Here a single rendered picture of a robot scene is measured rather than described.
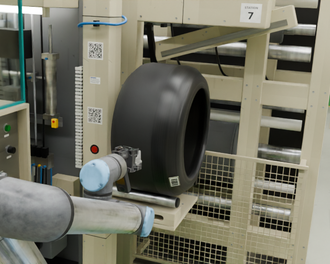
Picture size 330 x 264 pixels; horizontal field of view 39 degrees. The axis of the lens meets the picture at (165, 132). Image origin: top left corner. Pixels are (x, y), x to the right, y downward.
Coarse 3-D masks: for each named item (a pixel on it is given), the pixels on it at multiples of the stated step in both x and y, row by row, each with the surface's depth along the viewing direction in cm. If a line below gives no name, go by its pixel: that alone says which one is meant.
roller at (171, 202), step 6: (114, 186) 211; (114, 192) 209; (120, 192) 208; (132, 192) 207; (138, 192) 206; (144, 192) 206; (150, 192) 206; (132, 198) 207; (138, 198) 206; (144, 198) 205; (150, 198) 204; (156, 198) 203; (162, 198) 202; (168, 198) 202; (174, 198) 202; (162, 204) 203; (168, 204) 202; (174, 204) 201
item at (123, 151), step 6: (114, 150) 159; (120, 150) 160; (126, 150) 161; (132, 150) 162; (138, 150) 167; (126, 156) 162; (132, 156) 162; (126, 162) 163; (132, 162) 163; (132, 168) 164
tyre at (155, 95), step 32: (160, 64) 202; (128, 96) 188; (160, 96) 185; (192, 96) 192; (128, 128) 186; (160, 128) 182; (192, 128) 235; (160, 160) 184; (192, 160) 231; (160, 192) 200
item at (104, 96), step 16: (96, 0) 199; (112, 0) 199; (96, 16) 201; (112, 16) 201; (96, 32) 203; (112, 32) 203; (112, 48) 205; (96, 64) 206; (112, 64) 208; (112, 80) 210; (96, 96) 210; (112, 96) 212; (112, 112) 214; (96, 128) 214; (96, 144) 216; (96, 240) 228; (112, 240) 234; (96, 256) 231; (112, 256) 237
